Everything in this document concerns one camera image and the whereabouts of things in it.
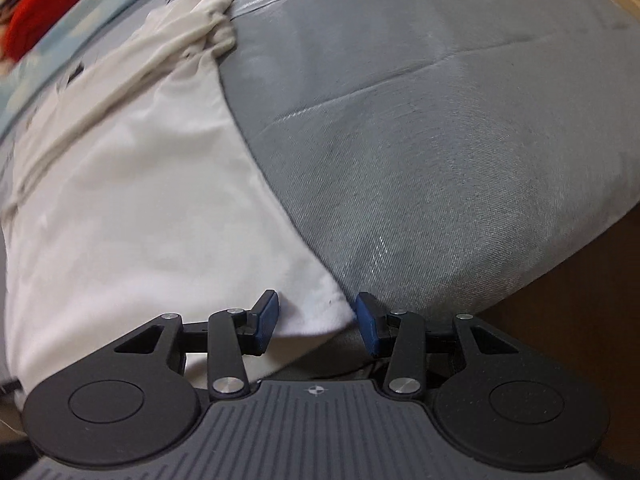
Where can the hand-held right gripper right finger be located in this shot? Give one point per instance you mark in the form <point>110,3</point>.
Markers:
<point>367,324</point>

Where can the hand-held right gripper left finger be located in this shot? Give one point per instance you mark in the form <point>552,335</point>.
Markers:
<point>266,321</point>

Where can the white t-shirt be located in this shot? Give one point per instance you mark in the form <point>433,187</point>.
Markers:
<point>140,210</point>

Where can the deer print grey bed sheet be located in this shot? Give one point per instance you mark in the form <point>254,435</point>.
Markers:
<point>425,135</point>

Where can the light blue cloud print blanket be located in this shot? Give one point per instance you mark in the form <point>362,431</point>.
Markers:
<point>45,55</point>

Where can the red knitted blanket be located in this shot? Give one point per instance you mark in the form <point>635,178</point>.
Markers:
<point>37,7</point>

